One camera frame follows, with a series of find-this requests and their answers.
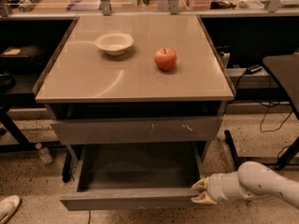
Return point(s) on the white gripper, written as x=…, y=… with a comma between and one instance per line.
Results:
x=215, y=187

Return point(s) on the black floor stand bar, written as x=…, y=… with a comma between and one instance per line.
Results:
x=230, y=142

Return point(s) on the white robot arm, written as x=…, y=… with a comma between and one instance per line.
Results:
x=251, y=181

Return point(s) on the red apple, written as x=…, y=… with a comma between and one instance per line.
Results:
x=165, y=59

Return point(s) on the grey drawer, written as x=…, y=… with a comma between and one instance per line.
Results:
x=125, y=131
x=135, y=176

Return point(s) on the black power adapter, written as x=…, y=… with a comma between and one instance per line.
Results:
x=253, y=69

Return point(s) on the white shoe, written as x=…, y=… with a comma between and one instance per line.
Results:
x=8, y=207

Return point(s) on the dark side table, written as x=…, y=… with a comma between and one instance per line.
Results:
x=285, y=71

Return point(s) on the grey drawer cabinet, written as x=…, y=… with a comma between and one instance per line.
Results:
x=86, y=83

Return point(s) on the clear plastic bottle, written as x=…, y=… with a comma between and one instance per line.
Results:
x=44, y=153

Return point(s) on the white bowl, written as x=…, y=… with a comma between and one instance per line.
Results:
x=114, y=43

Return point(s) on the black table leg left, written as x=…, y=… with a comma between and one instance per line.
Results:
x=13, y=129

